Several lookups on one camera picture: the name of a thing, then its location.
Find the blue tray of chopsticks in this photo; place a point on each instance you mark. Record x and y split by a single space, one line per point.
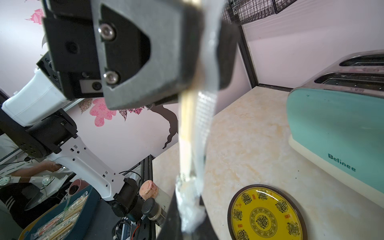
69 220

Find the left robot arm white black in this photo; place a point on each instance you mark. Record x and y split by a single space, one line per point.
34 119

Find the yellow patterned plate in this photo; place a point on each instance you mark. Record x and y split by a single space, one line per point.
261 212

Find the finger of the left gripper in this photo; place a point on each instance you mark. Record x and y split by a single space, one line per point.
147 50
226 52

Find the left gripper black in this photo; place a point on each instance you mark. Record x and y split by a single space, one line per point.
72 63

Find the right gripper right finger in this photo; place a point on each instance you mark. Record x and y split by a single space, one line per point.
205 230

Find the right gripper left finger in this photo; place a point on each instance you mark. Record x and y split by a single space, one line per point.
171 230

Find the black wire wall basket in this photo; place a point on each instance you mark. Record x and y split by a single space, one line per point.
241 12

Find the pink lid spice jar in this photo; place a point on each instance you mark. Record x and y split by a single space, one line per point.
150 190

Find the mint green toaster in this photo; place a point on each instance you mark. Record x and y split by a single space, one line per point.
336 120

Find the chopsticks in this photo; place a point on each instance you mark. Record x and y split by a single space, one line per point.
197 108

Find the black lid spice jar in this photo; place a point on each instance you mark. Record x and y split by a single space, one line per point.
154 212

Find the seated person in background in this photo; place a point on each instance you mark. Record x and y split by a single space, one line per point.
17 196

